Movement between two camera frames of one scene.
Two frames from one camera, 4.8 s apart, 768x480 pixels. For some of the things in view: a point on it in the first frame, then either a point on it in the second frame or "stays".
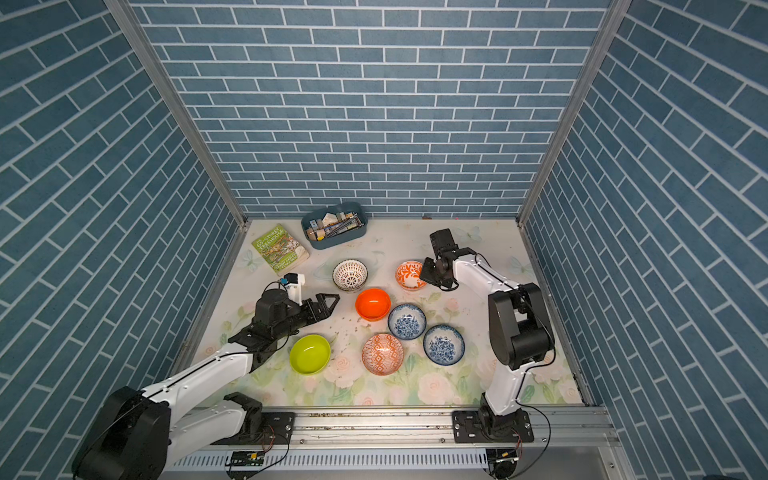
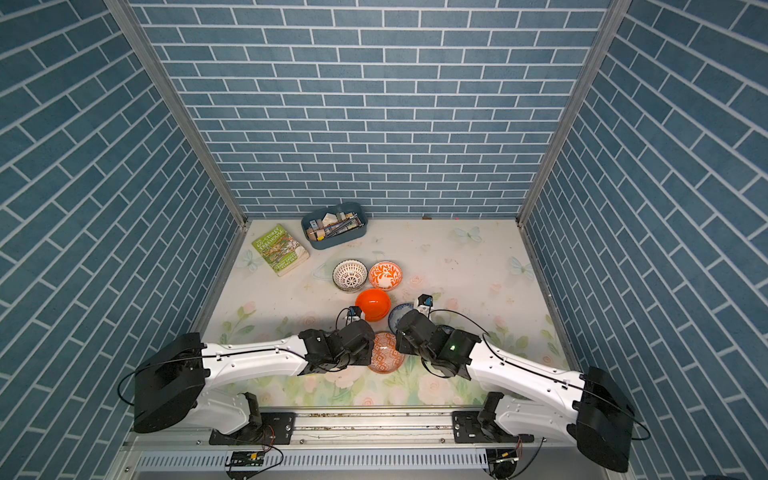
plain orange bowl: x=373 y=304 stays
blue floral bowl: x=407 y=321 stays
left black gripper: x=323 y=313 → x=366 y=354
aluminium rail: x=428 y=430 stays
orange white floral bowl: x=408 y=275 → x=385 y=274
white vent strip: x=338 y=460 stays
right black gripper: x=428 y=263 → x=403 y=341
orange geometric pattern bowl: x=382 y=354 stays
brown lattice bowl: x=350 y=274 stays
